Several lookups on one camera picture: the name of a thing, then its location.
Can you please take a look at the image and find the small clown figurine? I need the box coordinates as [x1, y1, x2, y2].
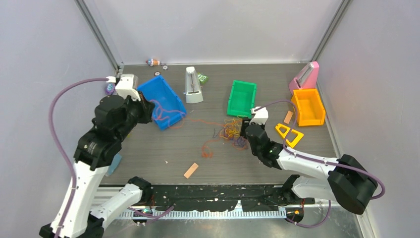
[145, 59, 161, 66]

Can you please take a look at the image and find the pink metronome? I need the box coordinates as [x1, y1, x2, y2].
[289, 61, 319, 95]

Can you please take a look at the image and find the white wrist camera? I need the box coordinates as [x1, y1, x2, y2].
[115, 74, 141, 101]
[250, 107, 268, 125]

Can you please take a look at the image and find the white metronome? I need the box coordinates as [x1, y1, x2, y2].
[185, 66, 204, 104]

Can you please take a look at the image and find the yellow triangular plastic frame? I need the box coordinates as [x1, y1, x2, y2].
[275, 123, 304, 148]

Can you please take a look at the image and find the green plastic bin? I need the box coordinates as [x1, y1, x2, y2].
[227, 80, 257, 117]

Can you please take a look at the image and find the orange plastic bin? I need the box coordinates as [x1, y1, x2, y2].
[292, 88, 326, 127]

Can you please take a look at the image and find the green monster toy block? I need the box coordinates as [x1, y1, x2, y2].
[197, 73, 209, 85]

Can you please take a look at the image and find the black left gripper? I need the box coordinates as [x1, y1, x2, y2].
[115, 90, 155, 140]

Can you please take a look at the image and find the red purple cable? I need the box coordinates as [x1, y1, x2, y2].
[149, 99, 227, 129]

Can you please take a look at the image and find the flat wooden block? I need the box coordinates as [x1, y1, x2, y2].
[183, 163, 199, 179]

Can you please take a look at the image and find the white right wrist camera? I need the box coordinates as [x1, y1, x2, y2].
[250, 107, 268, 125]

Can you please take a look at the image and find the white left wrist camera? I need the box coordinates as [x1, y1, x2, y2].
[115, 74, 141, 101]

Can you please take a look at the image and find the clear plastic bottle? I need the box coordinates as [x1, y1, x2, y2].
[105, 154, 122, 177]

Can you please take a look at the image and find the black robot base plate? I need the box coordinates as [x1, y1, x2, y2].
[134, 184, 315, 212]

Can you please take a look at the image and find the blue plastic bin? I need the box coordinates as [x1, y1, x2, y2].
[137, 75, 187, 130]

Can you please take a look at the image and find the coloured cable bundle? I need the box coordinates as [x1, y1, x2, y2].
[201, 118, 250, 158]

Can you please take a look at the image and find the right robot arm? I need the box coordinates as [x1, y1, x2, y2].
[240, 118, 378, 215]

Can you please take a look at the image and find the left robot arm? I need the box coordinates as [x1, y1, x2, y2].
[39, 95, 155, 238]

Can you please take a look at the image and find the small wooden block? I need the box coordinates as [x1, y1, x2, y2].
[283, 111, 294, 124]

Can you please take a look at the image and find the purple round toy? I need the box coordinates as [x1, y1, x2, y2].
[105, 83, 115, 96]

